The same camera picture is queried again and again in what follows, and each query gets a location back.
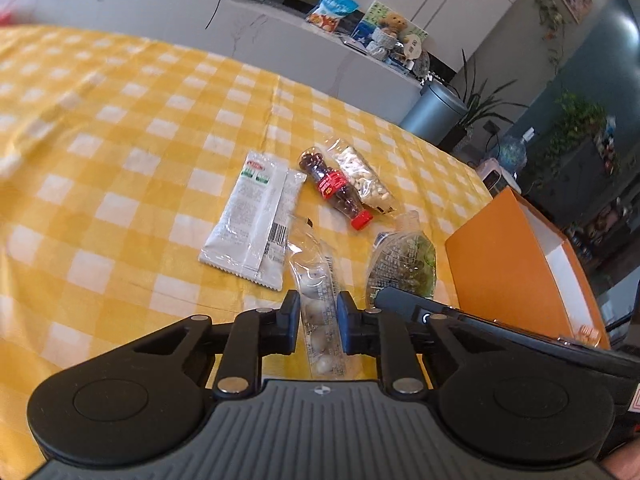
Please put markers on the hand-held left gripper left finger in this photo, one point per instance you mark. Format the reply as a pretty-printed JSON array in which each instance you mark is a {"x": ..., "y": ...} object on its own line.
[{"x": 292, "y": 322}]

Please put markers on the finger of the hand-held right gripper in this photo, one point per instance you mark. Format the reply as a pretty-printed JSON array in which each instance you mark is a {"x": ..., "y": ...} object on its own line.
[{"x": 400, "y": 302}]

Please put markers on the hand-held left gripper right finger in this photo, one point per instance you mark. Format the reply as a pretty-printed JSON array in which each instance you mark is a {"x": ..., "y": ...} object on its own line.
[{"x": 346, "y": 322}]

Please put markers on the green jelly pouch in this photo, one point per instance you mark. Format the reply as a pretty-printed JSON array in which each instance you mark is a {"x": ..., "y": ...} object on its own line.
[{"x": 402, "y": 265}]

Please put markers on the clear packet of white eggs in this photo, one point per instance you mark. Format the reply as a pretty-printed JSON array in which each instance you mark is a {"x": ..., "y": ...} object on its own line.
[{"x": 317, "y": 285}]

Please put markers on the orange cardboard box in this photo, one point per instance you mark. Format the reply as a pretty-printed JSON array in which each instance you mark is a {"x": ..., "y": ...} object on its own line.
[{"x": 500, "y": 270}]

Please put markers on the white sachet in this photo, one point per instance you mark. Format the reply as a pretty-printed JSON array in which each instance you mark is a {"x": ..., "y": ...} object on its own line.
[{"x": 245, "y": 220}]

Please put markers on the clear packet of white puffs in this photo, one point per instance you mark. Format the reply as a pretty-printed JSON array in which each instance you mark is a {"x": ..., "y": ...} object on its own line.
[{"x": 362, "y": 180}]

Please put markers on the cola bottle shaped candy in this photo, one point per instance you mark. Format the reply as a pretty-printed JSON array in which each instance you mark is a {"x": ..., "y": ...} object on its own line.
[{"x": 332, "y": 187}]

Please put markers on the pink and white heater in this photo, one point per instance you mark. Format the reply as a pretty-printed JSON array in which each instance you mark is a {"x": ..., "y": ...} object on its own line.
[{"x": 495, "y": 177}]

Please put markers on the grey dresser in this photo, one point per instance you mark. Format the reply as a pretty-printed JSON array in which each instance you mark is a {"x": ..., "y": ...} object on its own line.
[{"x": 585, "y": 170}]

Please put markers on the blue water jug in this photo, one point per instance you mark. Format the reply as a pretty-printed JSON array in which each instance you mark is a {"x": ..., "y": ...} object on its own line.
[{"x": 511, "y": 152}]

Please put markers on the potted long-leaf plant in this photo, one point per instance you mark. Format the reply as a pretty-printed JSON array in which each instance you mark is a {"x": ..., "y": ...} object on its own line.
[{"x": 465, "y": 125}]

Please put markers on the grey trash can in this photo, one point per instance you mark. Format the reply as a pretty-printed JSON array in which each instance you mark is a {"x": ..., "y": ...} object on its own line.
[{"x": 432, "y": 112}]

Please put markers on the trailing green plant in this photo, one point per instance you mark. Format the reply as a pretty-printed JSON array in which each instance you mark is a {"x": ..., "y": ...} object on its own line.
[{"x": 575, "y": 120}]

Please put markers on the yellow checked tablecloth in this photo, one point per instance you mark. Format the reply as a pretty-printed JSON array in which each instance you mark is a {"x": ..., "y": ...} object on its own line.
[{"x": 125, "y": 135}]

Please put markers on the round paper fan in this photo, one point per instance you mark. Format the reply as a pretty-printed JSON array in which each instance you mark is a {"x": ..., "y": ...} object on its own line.
[{"x": 412, "y": 47}]

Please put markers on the teddy bear in white basket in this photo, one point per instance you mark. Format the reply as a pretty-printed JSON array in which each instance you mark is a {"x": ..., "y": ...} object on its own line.
[{"x": 390, "y": 27}]

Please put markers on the green and blue picture board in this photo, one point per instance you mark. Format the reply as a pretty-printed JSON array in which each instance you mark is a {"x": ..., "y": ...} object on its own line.
[{"x": 367, "y": 20}]

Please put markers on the white marble tv console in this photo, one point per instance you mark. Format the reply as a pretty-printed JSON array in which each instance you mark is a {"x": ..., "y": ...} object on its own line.
[{"x": 275, "y": 35}]

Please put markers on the blue food bag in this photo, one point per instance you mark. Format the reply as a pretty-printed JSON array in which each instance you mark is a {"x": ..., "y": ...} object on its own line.
[{"x": 332, "y": 7}]

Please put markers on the hanging vine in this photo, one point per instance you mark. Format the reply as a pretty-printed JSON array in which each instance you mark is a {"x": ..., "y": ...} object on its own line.
[{"x": 550, "y": 15}]

